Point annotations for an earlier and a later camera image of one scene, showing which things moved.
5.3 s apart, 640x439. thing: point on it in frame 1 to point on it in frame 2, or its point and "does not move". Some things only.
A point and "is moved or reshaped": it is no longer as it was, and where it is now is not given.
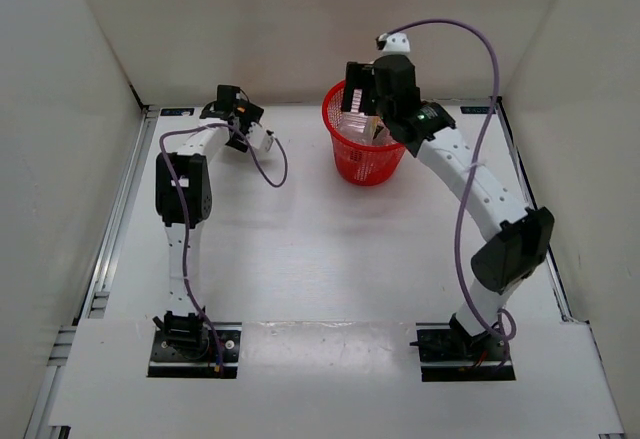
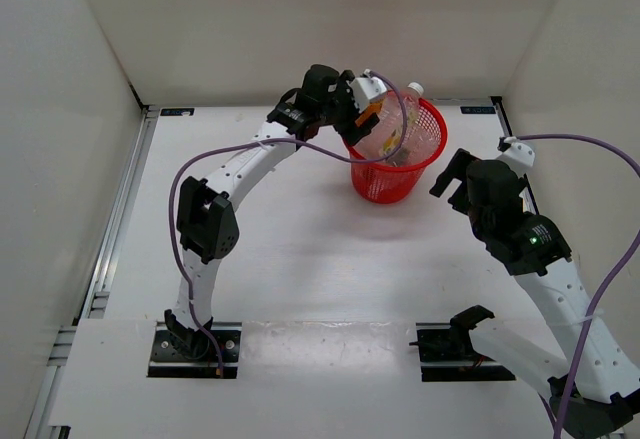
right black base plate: (445, 357) does not move
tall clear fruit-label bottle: (356, 126) is moved or reshaped
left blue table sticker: (176, 111) does not move
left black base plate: (165, 362) does not move
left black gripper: (251, 113) to (343, 91)
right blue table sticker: (477, 109) does not move
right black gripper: (358, 77) to (455, 169)
